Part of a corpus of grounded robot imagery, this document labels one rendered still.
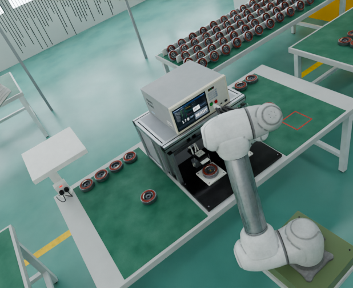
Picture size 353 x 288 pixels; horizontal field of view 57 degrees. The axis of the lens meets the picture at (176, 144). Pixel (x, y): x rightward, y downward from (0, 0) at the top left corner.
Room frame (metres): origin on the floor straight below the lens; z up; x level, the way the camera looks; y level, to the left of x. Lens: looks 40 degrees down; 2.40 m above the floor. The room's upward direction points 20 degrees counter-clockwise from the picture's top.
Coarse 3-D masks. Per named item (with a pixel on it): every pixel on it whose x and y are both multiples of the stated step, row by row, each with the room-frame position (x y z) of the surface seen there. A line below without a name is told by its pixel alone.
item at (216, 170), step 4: (208, 164) 1.57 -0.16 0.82; (212, 164) 1.56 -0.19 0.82; (204, 168) 1.55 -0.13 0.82; (208, 168) 1.56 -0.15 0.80; (212, 168) 1.55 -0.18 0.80; (216, 168) 1.52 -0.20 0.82; (204, 172) 1.52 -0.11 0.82; (208, 172) 1.52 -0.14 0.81; (212, 172) 1.50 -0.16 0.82; (216, 172) 1.48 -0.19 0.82; (204, 176) 1.50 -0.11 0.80; (208, 176) 1.48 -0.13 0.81; (212, 176) 1.47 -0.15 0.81
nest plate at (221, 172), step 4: (220, 168) 1.54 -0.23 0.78; (200, 172) 1.57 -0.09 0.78; (220, 172) 1.50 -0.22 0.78; (224, 172) 1.49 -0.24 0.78; (200, 176) 1.53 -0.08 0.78; (216, 176) 1.48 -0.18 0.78; (220, 176) 1.47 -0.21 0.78; (204, 180) 1.48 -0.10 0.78; (208, 180) 1.47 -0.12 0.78; (212, 180) 1.46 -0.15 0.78; (216, 180) 1.45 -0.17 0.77; (208, 184) 1.44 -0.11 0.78
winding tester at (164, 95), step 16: (192, 64) 2.06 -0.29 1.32; (160, 80) 2.00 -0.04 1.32; (176, 80) 1.92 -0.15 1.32; (192, 80) 1.85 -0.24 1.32; (208, 80) 1.79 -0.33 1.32; (224, 80) 1.77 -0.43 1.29; (144, 96) 1.96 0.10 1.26; (160, 96) 1.80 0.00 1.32; (176, 96) 1.73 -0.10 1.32; (192, 96) 1.68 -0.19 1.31; (208, 96) 1.72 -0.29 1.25; (224, 96) 1.76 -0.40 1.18; (160, 112) 1.78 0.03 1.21; (208, 112) 1.71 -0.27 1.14; (176, 128) 1.62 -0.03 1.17
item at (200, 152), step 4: (192, 148) 1.70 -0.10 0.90; (196, 148) 1.68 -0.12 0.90; (188, 152) 1.67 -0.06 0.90; (196, 152) 1.62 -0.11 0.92; (200, 152) 1.61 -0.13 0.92; (204, 152) 1.59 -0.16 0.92; (192, 156) 1.63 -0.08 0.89; (196, 156) 1.58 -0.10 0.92; (200, 156) 1.57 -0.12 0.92; (204, 156) 1.57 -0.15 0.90; (200, 160) 1.56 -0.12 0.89; (204, 160) 1.56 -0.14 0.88; (208, 160) 1.56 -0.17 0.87
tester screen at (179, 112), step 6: (198, 96) 1.69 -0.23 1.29; (204, 96) 1.71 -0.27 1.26; (192, 102) 1.68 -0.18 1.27; (198, 102) 1.69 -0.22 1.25; (180, 108) 1.64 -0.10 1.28; (186, 108) 1.66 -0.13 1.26; (192, 108) 1.67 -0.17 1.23; (174, 114) 1.63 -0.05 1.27; (180, 114) 1.64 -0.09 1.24; (186, 114) 1.65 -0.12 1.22; (192, 114) 1.67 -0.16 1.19; (204, 114) 1.70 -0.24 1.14; (180, 120) 1.64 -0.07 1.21
